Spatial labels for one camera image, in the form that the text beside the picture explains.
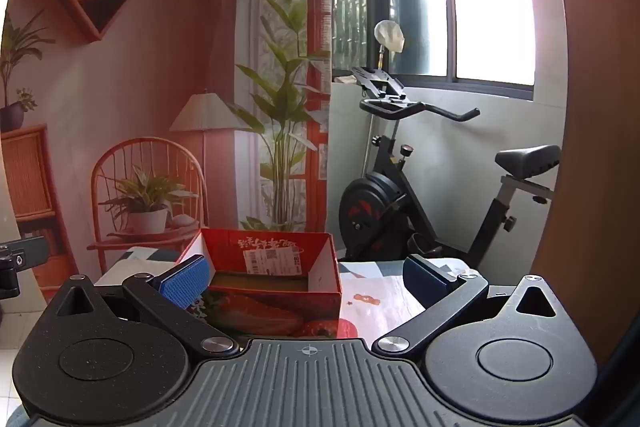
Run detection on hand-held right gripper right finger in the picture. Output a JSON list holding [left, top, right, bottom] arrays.
[[372, 253, 558, 358]]

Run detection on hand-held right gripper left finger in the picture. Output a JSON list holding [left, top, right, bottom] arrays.
[[52, 254, 240, 358]]

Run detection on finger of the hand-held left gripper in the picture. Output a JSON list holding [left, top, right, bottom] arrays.
[[0, 234, 50, 270], [0, 258, 22, 302]]

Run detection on red strawberry print cardboard box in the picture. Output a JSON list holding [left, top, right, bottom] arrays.
[[172, 228, 343, 340]]

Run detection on printed cartoon blanket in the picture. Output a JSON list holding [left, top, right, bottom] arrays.
[[92, 246, 473, 343]]

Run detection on black exercise bike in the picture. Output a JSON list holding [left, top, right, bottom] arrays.
[[337, 67, 563, 270]]

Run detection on white plastic bag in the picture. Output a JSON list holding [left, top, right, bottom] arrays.
[[375, 21, 405, 54]]

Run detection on dark framed window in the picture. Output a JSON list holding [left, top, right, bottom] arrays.
[[332, 0, 538, 100]]

